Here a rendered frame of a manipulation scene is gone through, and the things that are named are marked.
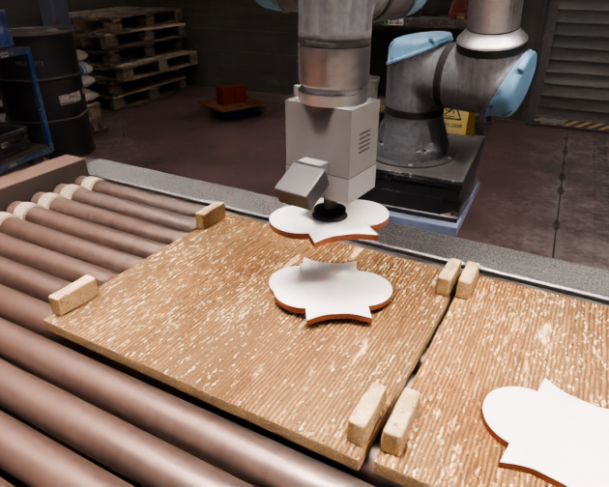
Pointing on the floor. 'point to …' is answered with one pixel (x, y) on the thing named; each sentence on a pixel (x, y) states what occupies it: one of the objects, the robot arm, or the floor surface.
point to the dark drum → (58, 85)
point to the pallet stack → (131, 52)
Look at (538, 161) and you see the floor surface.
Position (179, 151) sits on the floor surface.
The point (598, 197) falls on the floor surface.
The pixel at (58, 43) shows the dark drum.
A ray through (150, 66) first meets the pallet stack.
